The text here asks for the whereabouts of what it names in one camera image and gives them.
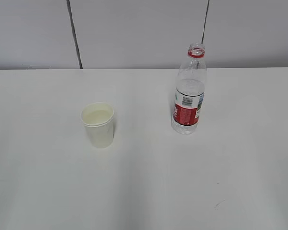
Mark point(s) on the white paper cup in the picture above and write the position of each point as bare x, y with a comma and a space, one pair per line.
98, 120

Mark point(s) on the clear water bottle red label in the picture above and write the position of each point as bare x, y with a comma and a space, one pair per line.
190, 86

